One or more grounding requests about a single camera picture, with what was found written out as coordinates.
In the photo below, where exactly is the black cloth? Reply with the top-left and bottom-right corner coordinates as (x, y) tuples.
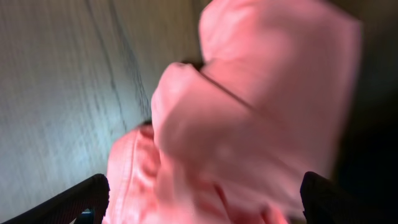
(334, 0), (397, 223)

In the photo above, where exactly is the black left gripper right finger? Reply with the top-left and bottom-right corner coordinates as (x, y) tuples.
(300, 172), (386, 224)

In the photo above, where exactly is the pink cloth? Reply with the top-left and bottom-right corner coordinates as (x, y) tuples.
(104, 0), (361, 223)

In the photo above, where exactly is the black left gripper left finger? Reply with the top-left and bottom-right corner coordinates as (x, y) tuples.
(4, 174), (109, 224)

